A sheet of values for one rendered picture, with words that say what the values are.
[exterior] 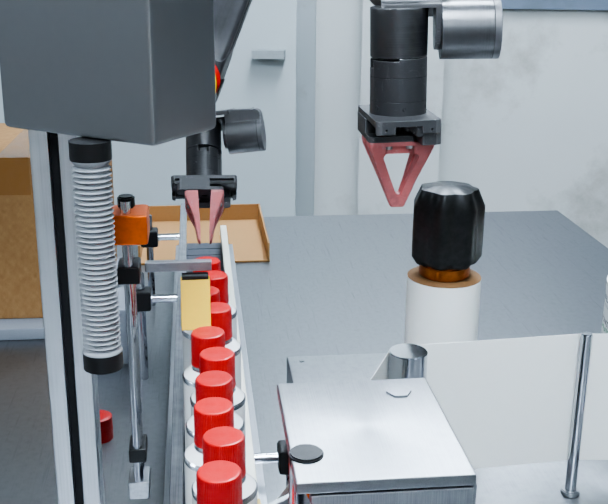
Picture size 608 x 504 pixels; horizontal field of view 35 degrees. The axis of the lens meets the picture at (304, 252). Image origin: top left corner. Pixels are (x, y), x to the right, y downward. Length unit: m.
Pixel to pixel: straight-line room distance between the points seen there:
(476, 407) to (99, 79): 0.50
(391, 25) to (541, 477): 0.52
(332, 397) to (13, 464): 0.66
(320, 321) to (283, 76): 2.15
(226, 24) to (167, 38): 0.73
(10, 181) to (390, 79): 0.79
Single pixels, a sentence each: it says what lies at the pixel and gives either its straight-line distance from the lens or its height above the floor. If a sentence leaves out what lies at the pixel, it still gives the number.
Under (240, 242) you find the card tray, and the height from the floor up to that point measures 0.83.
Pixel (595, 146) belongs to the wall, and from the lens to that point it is 3.87.
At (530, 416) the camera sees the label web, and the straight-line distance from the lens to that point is 1.06.
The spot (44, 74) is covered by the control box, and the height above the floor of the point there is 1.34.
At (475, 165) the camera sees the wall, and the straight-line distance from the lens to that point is 3.81.
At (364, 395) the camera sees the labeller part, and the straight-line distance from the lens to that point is 0.69.
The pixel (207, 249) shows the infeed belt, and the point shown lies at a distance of 1.86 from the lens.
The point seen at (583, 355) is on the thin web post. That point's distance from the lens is 1.04.
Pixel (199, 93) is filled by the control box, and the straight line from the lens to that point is 0.86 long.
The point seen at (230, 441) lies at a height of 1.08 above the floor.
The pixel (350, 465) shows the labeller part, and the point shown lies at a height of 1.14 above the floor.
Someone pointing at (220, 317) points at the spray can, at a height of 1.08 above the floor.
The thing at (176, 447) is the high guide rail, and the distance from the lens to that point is 1.00.
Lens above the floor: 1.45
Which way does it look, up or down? 18 degrees down
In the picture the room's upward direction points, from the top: 1 degrees clockwise
